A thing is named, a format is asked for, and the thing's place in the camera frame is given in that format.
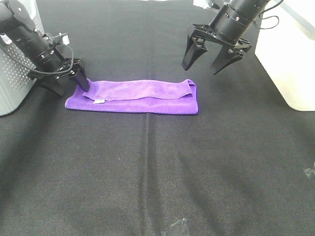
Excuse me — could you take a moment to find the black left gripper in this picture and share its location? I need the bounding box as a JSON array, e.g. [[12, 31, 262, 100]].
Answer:
[[28, 53, 90, 96]]

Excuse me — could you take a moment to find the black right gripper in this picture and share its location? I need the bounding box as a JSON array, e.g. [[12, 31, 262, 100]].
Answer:
[[182, 24, 252, 75]]

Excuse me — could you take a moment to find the purple microfiber towel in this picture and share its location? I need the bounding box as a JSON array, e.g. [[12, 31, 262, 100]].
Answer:
[[65, 79, 198, 115]]

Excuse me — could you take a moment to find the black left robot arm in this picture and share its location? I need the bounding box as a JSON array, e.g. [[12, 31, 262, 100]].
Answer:
[[0, 0, 90, 96]]

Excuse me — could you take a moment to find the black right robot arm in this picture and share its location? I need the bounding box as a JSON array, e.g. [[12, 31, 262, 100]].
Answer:
[[182, 0, 269, 75]]

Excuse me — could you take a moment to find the grey perforated laundry basket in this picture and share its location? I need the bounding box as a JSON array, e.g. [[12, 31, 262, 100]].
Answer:
[[0, 0, 45, 117]]

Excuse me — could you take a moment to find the white storage bin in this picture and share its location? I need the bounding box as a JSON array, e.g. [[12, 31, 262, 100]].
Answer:
[[255, 0, 315, 111]]

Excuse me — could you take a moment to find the black table cloth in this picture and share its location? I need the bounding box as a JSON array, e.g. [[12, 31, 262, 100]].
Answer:
[[0, 0, 315, 236]]

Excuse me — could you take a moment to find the clear tape piece right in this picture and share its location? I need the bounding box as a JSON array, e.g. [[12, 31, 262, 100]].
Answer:
[[303, 163, 315, 179]]

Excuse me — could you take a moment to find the clear tape piece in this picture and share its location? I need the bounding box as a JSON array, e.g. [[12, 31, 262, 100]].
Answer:
[[303, 163, 315, 179], [161, 218, 189, 236]]

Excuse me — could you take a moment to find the clear tape piece front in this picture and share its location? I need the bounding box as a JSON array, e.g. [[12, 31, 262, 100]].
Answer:
[[161, 218, 189, 236]]

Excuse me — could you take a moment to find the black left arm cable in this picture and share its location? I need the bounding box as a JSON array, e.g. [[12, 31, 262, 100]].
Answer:
[[0, 33, 74, 76]]

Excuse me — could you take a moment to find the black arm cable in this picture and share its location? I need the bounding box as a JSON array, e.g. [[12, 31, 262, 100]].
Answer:
[[0, 33, 74, 76], [253, 0, 280, 30]]

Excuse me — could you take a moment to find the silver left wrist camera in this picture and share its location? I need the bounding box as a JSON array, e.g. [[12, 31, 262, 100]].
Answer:
[[58, 32, 70, 45]]

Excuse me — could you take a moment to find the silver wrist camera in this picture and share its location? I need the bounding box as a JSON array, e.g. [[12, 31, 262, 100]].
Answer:
[[58, 32, 70, 45], [193, 0, 224, 10]]

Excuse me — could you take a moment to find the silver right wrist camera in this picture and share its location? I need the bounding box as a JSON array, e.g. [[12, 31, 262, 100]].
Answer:
[[193, 0, 224, 10]]

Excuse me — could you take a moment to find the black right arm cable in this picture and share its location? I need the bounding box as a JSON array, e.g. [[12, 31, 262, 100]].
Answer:
[[253, 0, 280, 30]]

